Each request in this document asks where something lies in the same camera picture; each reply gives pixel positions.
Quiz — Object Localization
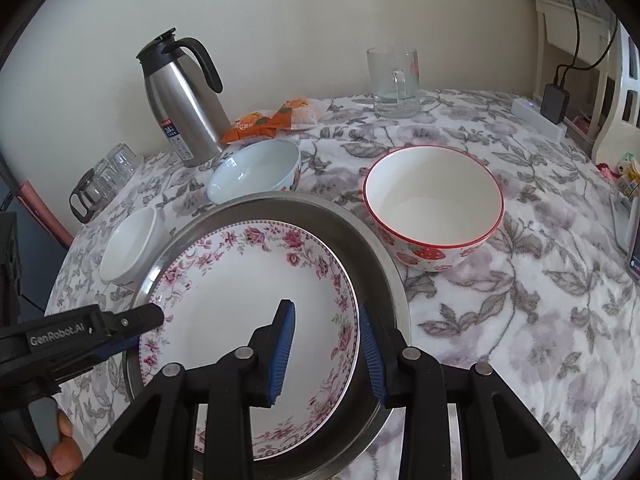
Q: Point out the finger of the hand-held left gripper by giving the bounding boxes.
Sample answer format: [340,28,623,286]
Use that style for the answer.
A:
[102,304,166,343]
[92,335,143,363]

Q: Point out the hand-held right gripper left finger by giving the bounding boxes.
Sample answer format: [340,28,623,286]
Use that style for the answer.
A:
[82,299,297,480]

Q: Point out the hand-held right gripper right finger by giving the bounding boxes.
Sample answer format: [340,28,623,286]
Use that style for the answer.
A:
[357,302,583,480]

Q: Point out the pink floral round plate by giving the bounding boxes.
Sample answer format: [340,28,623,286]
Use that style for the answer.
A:
[138,220,361,461]

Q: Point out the stainless steel basin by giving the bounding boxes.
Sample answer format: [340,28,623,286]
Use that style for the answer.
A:
[122,191,412,480]

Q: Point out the pale blue bowl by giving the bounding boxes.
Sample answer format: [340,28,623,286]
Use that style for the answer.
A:
[206,138,302,207]

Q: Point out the person's left hand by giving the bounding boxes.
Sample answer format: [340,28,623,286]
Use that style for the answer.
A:
[17,410,85,480]

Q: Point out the white square bowl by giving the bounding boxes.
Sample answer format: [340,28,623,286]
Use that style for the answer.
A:
[98,206,168,287]

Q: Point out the pink board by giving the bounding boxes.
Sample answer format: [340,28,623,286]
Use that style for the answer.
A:
[17,180,73,248]

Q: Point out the small clear glass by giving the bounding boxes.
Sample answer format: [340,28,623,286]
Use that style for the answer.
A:
[107,143,145,178]
[92,159,123,198]

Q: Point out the strawberry print bowl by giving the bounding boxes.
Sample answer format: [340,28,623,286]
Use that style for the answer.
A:
[362,145,505,273]

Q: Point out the stainless steel thermos jug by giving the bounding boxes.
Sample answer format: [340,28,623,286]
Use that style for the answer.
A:
[136,28,225,168]

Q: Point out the orange snack packet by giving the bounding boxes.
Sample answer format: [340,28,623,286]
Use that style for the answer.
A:
[220,111,274,145]
[270,97,321,132]

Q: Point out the clear glass mug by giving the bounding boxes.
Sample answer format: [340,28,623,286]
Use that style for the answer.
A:
[366,46,422,120]

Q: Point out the dark phone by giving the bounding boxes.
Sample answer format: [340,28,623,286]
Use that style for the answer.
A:
[627,232,640,282]

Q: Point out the white power strip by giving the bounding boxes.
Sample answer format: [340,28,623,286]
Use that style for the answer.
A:
[511,97,568,143]

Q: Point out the small colourful trinkets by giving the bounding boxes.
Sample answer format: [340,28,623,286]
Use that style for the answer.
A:
[595,155,640,196]

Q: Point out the black power adapter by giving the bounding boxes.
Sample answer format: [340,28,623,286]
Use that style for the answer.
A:
[540,83,571,125]

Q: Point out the white shelf unit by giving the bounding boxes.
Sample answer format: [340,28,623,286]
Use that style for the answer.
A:
[535,0,640,161]

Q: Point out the glass teapot black handle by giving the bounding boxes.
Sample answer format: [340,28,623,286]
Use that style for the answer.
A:
[69,167,108,225]

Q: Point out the black cable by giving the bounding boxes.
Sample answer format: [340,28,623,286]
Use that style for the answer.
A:
[552,0,618,86]

